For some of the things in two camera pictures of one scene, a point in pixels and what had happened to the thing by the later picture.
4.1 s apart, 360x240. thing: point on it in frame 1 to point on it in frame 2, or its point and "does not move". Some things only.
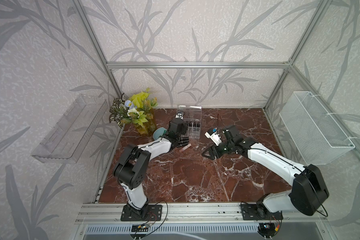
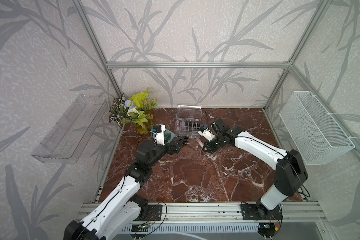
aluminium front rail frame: [204, 214] does not move
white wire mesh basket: [318, 140] does not move
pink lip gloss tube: [185, 147] to [199, 142]
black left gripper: [184, 129] to [175, 149]
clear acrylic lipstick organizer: [192, 116] does not move
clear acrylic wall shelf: [73, 131] does not move
